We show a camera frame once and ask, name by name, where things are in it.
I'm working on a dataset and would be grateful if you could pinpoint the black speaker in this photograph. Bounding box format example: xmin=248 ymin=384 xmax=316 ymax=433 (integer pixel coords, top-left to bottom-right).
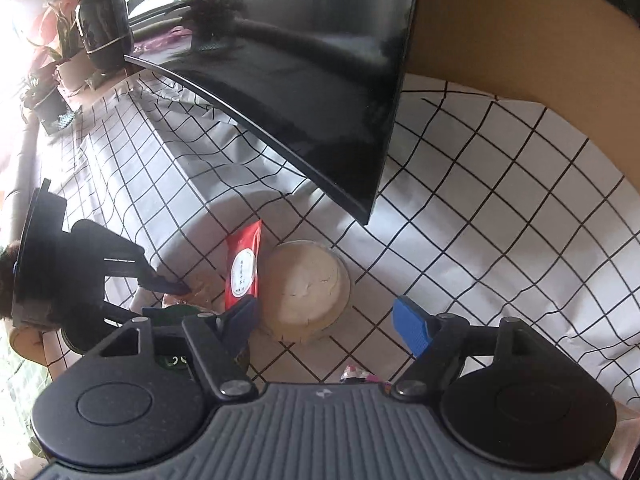
xmin=75 ymin=0 xmax=136 ymax=72

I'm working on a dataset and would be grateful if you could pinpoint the potted plant white pot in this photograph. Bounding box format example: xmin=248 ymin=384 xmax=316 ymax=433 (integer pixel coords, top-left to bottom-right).
xmin=30 ymin=0 xmax=98 ymax=97

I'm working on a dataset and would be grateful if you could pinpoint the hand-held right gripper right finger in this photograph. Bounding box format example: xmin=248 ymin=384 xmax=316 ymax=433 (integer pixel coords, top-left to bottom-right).
xmin=392 ymin=296 xmax=551 ymax=400

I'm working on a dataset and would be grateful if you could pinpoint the clear plastic jar cream lid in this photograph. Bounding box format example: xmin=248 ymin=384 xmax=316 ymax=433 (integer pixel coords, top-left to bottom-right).
xmin=257 ymin=240 xmax=352 ymax=343

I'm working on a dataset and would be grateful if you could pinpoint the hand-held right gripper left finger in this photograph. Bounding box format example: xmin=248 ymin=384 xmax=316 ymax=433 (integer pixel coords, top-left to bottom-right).
xmin=90 ymin=296 xmax=259 ymax=400

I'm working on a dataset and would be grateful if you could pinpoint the glass jar green label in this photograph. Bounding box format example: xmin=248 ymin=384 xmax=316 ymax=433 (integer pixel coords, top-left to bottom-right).
xmin=150 ymin=285 xmax=251 ymax=373

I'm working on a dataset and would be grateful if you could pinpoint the red packet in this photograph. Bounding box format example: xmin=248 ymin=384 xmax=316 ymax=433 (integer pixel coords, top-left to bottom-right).
xmin=223 ymin=220 xmax=264 ymax=312

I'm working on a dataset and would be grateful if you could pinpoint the black curved monitor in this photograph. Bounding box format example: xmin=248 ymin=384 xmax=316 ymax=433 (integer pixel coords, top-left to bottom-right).
xmin=105 ymin=0 xmax=423 ymax=226

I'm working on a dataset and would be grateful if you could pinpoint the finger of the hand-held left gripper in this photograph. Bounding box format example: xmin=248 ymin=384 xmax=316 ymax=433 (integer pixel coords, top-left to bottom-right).
xmin=102 ymin=301 xmax=168 ymax=322
xmin=102 ymin=252 xmax=191 ymax=296

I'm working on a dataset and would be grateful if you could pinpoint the white grid tablecloth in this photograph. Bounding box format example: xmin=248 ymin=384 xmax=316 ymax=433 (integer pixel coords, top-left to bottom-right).
xmin=10 ymin=72 xmax=640 ymax=411

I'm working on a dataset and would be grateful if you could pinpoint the potted plant dark pot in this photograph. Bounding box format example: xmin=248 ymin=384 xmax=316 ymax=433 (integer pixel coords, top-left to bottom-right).
xmin=20 ymin=45 xmax=83 ymax=134

